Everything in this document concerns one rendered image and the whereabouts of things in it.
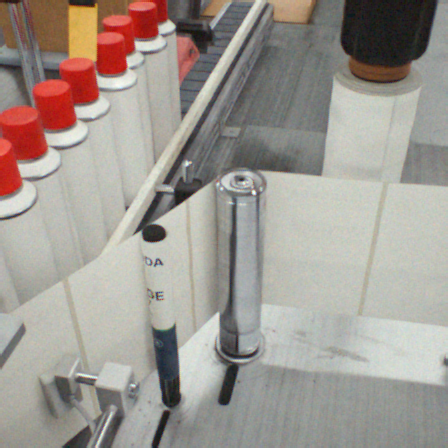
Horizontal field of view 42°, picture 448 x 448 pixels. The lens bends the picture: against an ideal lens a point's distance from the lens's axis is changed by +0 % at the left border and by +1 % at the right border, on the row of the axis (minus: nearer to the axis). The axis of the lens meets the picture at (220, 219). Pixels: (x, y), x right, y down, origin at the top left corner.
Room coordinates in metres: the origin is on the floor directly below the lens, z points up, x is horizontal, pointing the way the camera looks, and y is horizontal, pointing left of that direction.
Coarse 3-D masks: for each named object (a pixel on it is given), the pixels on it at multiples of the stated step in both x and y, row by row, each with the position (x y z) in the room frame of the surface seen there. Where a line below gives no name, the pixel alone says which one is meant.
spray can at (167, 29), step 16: (144, 0) 0.73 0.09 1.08; (160, 0) 0.73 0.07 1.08; (160, 16) 0.73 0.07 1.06; (160, 32) 0.72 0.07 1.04; (176, 48) 0.74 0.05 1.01; (176, 64) 0.73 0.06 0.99; (176, 80) 0.73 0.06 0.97; (176, 96) 0.73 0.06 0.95; (176, 112) 0.73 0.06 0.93; (176, 128) 0.72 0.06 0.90
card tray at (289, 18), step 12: (216, 0) 1.49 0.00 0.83; (228, 0) 1.49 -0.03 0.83; (240, 0) 1.49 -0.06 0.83; (252, 0) 1.48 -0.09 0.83; (276, 0) 1.48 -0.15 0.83; (288, 0) 1.48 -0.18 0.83; (300, 0) 1.48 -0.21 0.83; (312, 0) 1.38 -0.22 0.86; (204, 12) 1.40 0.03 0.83; (216, 12) 1.40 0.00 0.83; (276, 12) 1.39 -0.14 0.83; (288, 12) 1.39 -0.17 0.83; (300, 12) 1.39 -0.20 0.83
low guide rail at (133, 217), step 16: (256, 0) 1.23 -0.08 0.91; (256, 16) 1.18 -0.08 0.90; (240, 32) 1.05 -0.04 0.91; (224, 64) 0.91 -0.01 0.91; (208, 80) 0.85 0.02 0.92; (208, 96) 0.81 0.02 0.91; (192, 112) 0.75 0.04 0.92; (192, 128) 0.73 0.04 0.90; (176, 144) 0.66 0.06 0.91; (160, 160) 0.62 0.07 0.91; (160, 176) 0.59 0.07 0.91; (144, 192) 0.55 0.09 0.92; (144, 208) 0.54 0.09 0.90; (128, 224) 0.49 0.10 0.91; (112, 240) 0.47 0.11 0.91
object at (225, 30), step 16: (224, 16) 1.24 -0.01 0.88; (240, 16) 1.24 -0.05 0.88; (224, 32) 1.15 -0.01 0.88; (208, 48) 1.07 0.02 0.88; (224, 48) 1.07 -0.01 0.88; (240, 48) 1.07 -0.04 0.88; (208, 64) 0.99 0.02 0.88; (192, 80) 0.93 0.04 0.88; (224, 80) 0.93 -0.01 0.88; (192, 96) 0.87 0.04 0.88; (208, 112) 0.82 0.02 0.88; (176, 160) 0.68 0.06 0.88; (144, 224) 0.54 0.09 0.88
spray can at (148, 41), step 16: (144, 16) 0.67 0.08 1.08; (144, 32) 0.67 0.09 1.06; (144, 48) 0.67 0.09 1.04; (160, 48) 0.67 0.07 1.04; (160, 64) 0.67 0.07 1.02; (160, 80) 0.67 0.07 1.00; (160, 96) 0.67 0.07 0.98; (160, 112) 0.67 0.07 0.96; (160, 128) 0.67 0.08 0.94; (160, 144) 0.67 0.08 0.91
